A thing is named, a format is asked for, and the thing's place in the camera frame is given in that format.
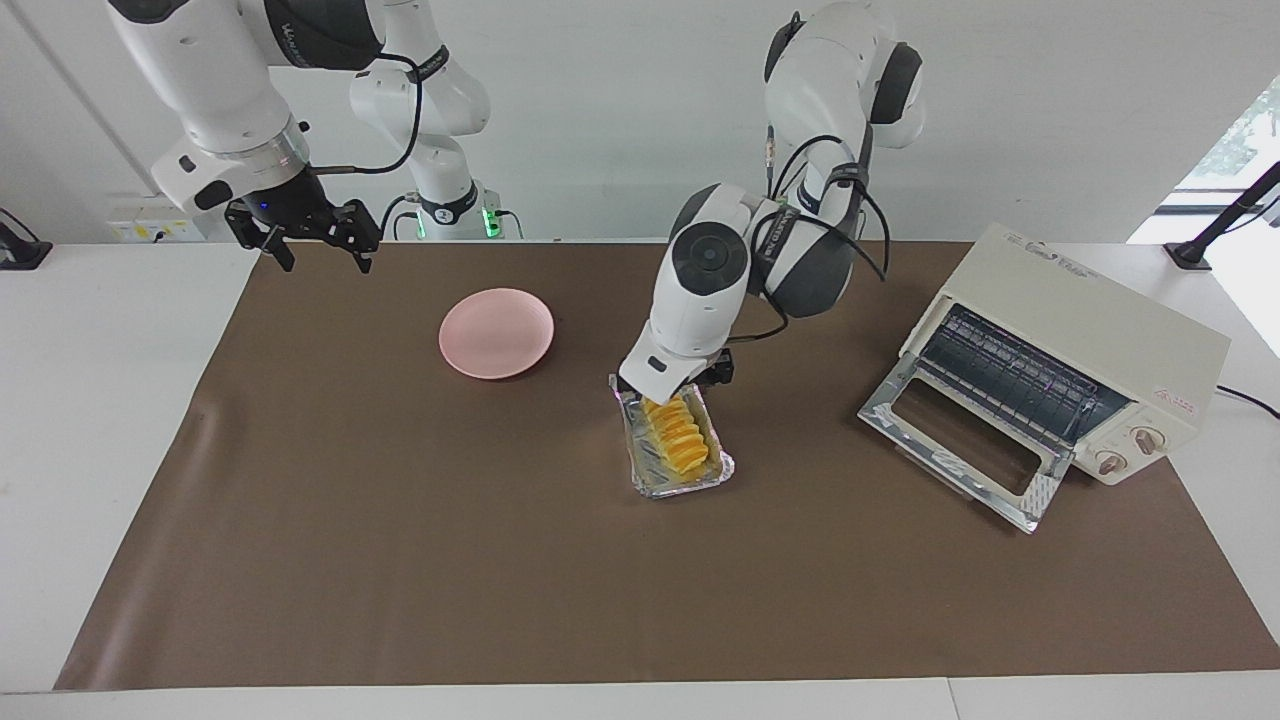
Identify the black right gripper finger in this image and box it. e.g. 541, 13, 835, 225
225, 200, 298, 273
335, 200, 381, 273

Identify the sliced yellow bread loaf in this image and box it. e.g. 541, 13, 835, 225
640, 395, 713, 481

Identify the aluminium foil tray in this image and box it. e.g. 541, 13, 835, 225
608, 375, 736, 501

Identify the glass oven door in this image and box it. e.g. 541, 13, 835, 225
858, 352, 1076, 534

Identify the white toaster oven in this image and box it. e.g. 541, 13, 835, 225
900, 222, 1233, 488

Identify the pink round plate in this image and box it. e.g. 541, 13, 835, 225
438, 288, 556, 381

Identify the black stand base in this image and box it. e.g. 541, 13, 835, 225
0, 208, 53, 269

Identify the brown paper table mat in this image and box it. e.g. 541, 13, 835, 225
55, 240, 1280, 691

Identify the bright window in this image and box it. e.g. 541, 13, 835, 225
1128, 70, 1280, 356

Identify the white wall power outlet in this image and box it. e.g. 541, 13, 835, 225
108, 195, 206, 244

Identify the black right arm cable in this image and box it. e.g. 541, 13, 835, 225
300, 45, 451, 177

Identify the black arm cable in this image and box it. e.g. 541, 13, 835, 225
730, 125, 893, 346
300, 45, 451, 177

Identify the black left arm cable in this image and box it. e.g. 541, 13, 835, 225
730, 125, 893, 346

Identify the metal wire oven rack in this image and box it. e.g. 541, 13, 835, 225
915, 305, 1131, 451

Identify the black camera stand pole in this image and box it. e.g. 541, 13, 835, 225
1165, 160, 1280, 271

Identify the black oven power cord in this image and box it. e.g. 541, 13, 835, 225
1215, 385, 1280, 419

